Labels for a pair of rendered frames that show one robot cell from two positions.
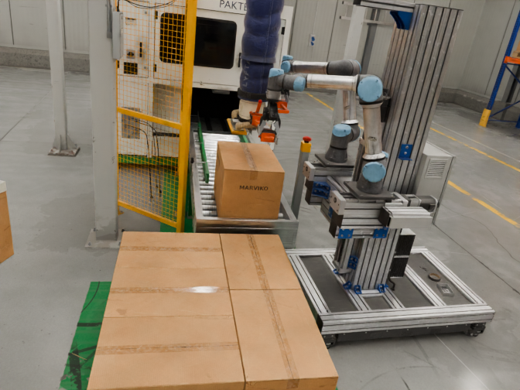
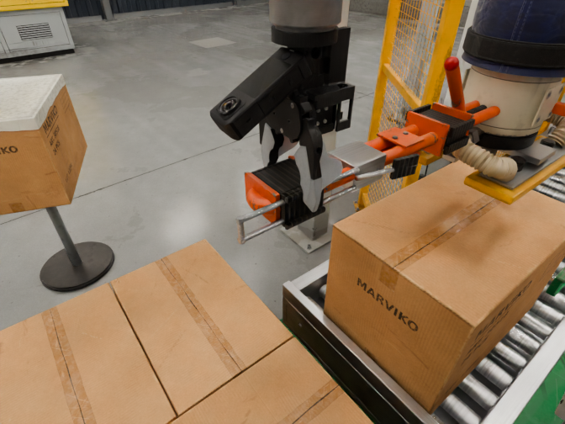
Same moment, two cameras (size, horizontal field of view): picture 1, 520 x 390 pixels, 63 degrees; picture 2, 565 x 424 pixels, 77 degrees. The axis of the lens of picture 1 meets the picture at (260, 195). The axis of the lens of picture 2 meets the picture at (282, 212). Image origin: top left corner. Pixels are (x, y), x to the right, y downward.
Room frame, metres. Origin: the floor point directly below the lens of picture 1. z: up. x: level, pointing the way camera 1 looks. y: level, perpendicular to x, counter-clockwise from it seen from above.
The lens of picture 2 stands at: (2.11, -0.37, 1.54)
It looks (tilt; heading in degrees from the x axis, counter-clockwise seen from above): 37 degrees down; 65
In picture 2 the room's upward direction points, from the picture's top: straight up
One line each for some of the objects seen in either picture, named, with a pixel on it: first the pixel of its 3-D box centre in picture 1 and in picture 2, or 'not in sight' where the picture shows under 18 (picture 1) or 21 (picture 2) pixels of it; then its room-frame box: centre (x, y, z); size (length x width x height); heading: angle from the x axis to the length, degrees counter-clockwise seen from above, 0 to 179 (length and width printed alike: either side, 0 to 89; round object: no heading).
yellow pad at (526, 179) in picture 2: not in sight; (529, 159); (2.90, 0.04, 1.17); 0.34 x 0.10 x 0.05; 12
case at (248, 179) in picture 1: (245, 181); (444, 271); (2.88, 0.12, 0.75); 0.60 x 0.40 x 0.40; 12
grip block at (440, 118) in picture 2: (258, 119); (436, 128); (2.63, 0.08, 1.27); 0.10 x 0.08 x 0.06; 102
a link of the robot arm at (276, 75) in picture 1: (275, 80); not in sight; (2.31, 0.00, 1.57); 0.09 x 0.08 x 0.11; 76
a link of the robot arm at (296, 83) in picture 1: (294, 83); not in sight; (2.30, -0.10, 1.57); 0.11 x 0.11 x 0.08; 76
